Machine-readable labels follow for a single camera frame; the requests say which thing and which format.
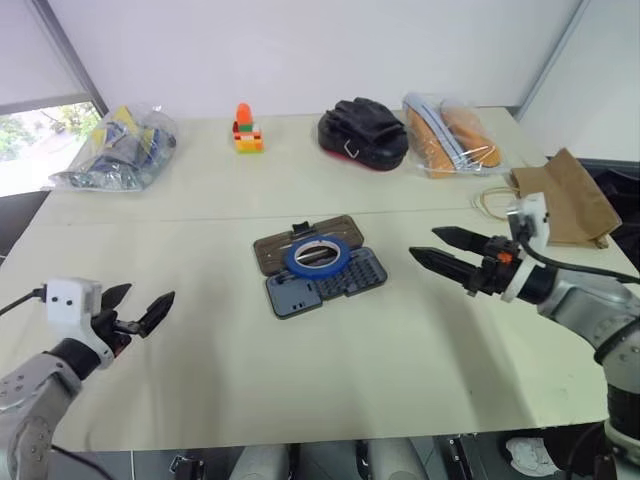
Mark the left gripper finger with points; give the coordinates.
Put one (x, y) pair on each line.
(115, 296)
(156, 315)

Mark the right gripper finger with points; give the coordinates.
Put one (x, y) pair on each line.
(445, 265)
(462, 240)

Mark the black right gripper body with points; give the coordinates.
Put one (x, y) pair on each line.
(495, 272)

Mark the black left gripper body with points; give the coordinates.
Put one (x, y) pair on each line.
(107, 326)

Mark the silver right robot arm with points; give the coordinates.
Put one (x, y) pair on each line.
(580, 302)

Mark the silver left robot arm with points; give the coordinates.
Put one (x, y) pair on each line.
(35, 400)

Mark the screwdriver bit case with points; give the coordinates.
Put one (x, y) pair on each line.
(350, 282)

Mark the clear bag of orange insoles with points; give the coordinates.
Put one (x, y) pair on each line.
(435, 145)

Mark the brown paper bag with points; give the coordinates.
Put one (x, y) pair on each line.
(575, 200)

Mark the clear bag of blue-yellow items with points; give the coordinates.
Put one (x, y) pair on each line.
(120, 150)

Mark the blue tape roll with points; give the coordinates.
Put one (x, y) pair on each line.
(293, 263)

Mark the black fabric item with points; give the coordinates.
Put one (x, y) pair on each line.
(622, 190)

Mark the grey rounded shape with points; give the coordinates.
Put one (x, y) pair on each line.
(395, 460)
(262, 462)

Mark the white crumpled cloth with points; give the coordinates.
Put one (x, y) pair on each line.
(530, 455)

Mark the orange toy brick stack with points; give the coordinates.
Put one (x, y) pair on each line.
(247, 135)

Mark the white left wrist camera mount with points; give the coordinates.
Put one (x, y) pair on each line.
(67, 300)

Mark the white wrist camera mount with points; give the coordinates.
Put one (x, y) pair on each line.
(535, 215)
(67, 300)

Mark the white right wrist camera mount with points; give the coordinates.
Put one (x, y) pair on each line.
(535, 215)

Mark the small black bracket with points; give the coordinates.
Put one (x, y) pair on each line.
(462, 457)
(185, 469)

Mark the grey wall post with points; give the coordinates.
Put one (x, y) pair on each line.
(555, 55)

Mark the grey window frame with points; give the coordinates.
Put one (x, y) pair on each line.
(75, 55)

